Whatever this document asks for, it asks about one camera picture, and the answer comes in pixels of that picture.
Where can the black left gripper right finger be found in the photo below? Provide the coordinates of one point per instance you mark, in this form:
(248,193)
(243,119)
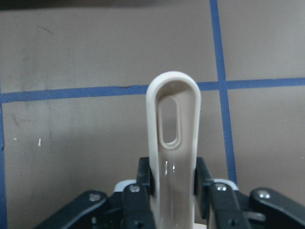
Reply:
(223,206)

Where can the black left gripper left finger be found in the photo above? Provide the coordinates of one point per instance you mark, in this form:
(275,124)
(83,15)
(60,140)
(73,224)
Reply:
(127,208)

